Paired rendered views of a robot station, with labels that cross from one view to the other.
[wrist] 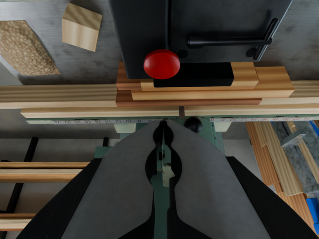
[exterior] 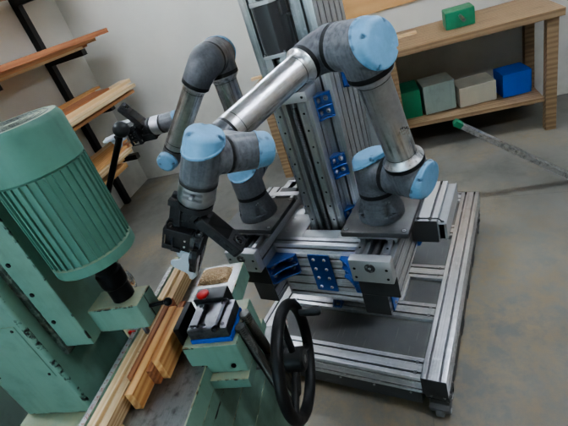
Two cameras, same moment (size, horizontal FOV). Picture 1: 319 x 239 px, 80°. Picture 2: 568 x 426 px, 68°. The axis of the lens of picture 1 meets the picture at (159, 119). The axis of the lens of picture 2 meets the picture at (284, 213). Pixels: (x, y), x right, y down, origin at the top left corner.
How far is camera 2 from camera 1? 90 cm
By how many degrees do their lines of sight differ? 60
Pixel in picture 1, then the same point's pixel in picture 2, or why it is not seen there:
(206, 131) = (147, 318)
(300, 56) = (149, 414)
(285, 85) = (137, 392)
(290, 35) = (171, 397)
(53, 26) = not seen: hidden behind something
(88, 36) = not seen: hidden behind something
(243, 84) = (159, 353)
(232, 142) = not seen: outside the picture
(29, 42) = (219, 279)
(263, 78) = (146, 384)
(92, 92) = (179, 294)
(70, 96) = (182, 282)
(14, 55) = (215, 270)
